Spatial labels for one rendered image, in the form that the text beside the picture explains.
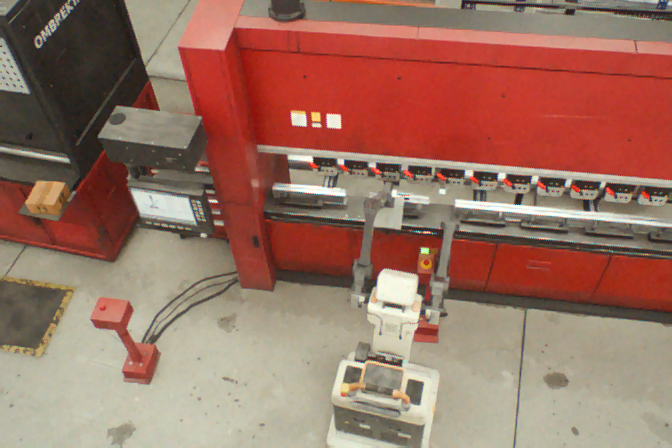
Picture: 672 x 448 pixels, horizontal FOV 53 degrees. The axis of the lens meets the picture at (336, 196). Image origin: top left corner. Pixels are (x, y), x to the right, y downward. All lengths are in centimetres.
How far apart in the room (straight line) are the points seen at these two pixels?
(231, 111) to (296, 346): 194
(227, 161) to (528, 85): 178
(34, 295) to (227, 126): 248
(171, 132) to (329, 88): 90
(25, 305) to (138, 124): 238
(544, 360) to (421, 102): 218
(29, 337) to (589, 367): 403
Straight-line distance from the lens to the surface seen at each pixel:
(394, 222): 429
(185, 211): 392
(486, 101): 377
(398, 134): 397
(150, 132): 366
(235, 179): 420
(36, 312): 563
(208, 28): 366
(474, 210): 448
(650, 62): 368
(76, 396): 518
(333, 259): 487
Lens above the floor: 440
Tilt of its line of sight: 50 degrees down
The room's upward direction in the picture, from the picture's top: 3 degrees counter-clockwise
